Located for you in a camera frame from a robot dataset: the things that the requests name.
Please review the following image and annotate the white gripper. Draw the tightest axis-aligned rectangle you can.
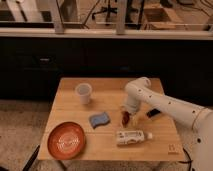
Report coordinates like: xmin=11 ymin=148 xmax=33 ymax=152
xmin=124 ymin=97 xmax=141 ymax=127

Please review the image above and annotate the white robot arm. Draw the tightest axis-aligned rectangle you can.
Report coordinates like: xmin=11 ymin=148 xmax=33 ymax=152
xmin=124 ymin=77 xmax=213 ymax=171

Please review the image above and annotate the white ceramic cup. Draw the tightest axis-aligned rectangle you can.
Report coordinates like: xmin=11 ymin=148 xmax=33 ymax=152
xmin=75 ymin=83 xmax=92 ymax=105

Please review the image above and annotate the black rectangular block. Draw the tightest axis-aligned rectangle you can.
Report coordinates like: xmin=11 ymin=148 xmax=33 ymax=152
xmin=146 ymin=109 xmax=161 ymax=118

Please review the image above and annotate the white tube bottle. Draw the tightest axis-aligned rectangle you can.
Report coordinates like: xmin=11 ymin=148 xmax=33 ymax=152
xmin=116 ymin=130 xmax=153 ymax=145

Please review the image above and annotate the blue sponge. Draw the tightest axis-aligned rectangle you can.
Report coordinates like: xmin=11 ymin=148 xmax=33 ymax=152
xmin=89 ymin=112 xmax=110 ymax=129

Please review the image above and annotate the wooden table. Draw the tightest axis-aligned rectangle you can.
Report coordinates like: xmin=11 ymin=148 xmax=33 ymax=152
xmin=38 ymin=78 xmax=184 ymax=161

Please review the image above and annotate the cardboard box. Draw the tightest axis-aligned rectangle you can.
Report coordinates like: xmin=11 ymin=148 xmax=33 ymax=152
xmin=143 ymin=4 xmax=183 ymax=30

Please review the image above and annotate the black office chair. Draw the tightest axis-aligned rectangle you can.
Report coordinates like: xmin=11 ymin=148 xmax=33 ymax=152
xmin=92 ymin=3 xmax=117 ymax=22

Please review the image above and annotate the dark cabinet counter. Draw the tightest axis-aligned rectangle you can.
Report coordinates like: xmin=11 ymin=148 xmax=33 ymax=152
xmin=0 ymin=28 xmax=213 ymax=105

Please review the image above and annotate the black cable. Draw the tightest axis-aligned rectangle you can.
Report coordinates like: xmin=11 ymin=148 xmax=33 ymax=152
xmin=179 ymin=148 xmax=194 ymax=168

